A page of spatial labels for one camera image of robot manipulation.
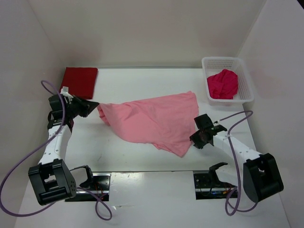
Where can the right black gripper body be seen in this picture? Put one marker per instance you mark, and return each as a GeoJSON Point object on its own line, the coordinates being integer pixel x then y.
{"type": "Point", "coordinates": [198, 139]}

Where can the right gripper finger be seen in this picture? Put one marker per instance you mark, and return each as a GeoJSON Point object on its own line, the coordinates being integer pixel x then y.
{"type": "Point", "coordinates": [199, 121]}
{"type": "Point", "coordinates": [197, 141]}

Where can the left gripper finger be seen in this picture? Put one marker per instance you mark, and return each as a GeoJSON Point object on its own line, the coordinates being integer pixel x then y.
{"type": "Point", "coordinates": [88, 103]}
{"type": "Point", "coordinates": [88, 110]}

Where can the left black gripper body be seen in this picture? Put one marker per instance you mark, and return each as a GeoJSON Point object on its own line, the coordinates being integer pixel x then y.
{"type": "Point", "coordinates": [73, 113]}

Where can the dark red t shirt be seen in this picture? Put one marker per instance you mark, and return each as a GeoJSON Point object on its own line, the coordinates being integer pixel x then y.
{"type": "Point", "coordinates": [80, 81]}

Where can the pink t shirt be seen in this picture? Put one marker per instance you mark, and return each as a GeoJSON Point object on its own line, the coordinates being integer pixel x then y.
{"type": "Point", "coordinates": [166, 122]}

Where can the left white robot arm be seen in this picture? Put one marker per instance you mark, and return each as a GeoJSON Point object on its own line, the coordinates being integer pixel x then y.
{"type": "Point", "coordinates": [51, 179]}

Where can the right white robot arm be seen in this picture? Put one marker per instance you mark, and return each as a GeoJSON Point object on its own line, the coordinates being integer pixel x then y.
{"type": "Point", "coordinates": [257, 174]}

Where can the crimson t shirt in basket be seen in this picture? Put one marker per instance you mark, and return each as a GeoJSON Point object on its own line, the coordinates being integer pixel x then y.
{"type": "Point", "coordinates": [223, 85]}

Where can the white plastic basket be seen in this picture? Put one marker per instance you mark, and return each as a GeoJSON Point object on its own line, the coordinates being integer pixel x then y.
{"type": "Point", "coordinates": [214, 65]}

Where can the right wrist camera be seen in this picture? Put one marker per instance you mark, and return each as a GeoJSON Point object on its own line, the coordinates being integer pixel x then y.
{"type": "Point", "coordinates": [207, 122]}

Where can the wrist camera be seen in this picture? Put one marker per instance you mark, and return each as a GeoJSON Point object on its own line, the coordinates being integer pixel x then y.
{"type": "Point", "coordinates": [207, 122]}
{"type": "Point", "coordinates": [62, 101]}

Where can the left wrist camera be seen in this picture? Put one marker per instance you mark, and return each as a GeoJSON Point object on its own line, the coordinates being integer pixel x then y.
{"type": "Point", "coordinates": [62, 101]}

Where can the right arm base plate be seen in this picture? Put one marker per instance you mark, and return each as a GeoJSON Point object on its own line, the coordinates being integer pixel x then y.
{"type": "Point", "coordinates": [206, 190]}

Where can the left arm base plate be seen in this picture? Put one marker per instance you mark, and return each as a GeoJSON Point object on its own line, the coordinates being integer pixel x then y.
{"type": "Point", "coordinates": [99, 187]}

